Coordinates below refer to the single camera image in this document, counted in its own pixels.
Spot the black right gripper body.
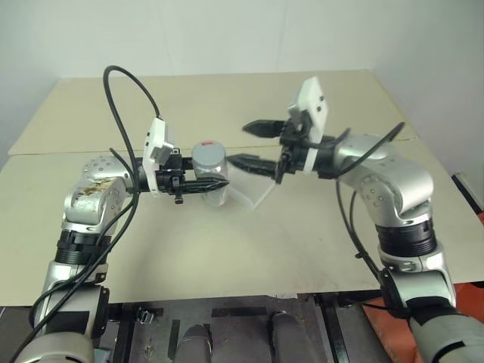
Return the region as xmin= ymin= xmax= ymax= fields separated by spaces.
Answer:
xmin=275 ymin=116 xmax=309 ymax=185

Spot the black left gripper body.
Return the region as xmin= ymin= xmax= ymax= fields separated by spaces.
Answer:
xmin=156 ymin=148 xmax=197 ymax=206

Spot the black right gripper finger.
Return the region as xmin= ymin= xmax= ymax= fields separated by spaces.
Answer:
xmin=228 ymin=152 xmax=283 ymax=179
xmin=241 ymin=119 xmax=288 ymax=140

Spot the clear plastic jar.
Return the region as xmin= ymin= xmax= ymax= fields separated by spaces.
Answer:
xmin=194 ymin=153 xmax=232 ymax=208

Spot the gray jar lid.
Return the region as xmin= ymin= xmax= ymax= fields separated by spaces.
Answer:
xmin=191 ymin=141 xmax=228 ymax=179

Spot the clear plastic box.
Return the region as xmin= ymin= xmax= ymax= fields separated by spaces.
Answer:
xmin=225 ymin=165 xmax=275 ymax=211

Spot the dark gray rounded shape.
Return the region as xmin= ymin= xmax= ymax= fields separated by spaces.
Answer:
xmin=266 ymin=309 xmax=330 ymax=363
xmin=175 ymin=324 xmax=215 ymax=363

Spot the gray and red object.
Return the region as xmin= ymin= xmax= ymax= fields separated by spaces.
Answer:
xmin=451 ymin=170 xmax=484 ymax=228

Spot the orange fabric sheet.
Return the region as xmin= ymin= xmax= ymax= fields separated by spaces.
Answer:
xmin=359 ymin=280 xmax=484 ymax=363

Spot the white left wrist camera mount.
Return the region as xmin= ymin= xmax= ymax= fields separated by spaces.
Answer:
xmin=142 ymin=117 xmax=175 ymax=196

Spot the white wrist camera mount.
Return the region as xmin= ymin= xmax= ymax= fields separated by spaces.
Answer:
xmin=142 ymin=117 xmax=175 ymax=196
xmin=286 ymin=76 xmax=333 ymax=175

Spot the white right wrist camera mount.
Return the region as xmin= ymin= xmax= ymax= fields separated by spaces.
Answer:
xmin=286 ymin=76 xmax=333 ymax=175

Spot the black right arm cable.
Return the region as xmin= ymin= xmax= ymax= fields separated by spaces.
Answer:
xmin=302 ymin=121 xmax=408 ymax=319

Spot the black metal table frame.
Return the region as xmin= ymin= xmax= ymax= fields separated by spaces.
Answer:
xmin=90 ymin=293 xmax=383 ymax=363

